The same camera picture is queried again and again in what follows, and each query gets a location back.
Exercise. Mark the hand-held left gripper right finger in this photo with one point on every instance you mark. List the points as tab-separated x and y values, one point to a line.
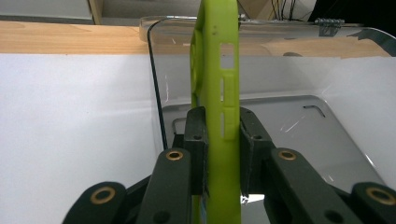
286	186

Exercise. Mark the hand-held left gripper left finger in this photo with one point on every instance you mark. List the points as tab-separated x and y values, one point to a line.
168	186

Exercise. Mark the transparent grey storage box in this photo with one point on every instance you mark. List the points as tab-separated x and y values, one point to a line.
311	140

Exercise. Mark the green phone case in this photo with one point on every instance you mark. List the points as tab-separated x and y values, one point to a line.
225	174

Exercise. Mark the wooden table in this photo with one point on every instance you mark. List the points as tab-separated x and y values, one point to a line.
62	37

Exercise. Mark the black curtain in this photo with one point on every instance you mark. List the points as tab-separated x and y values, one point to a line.
358	12

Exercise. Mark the white cabinet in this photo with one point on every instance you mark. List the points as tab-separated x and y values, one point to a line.
43	9

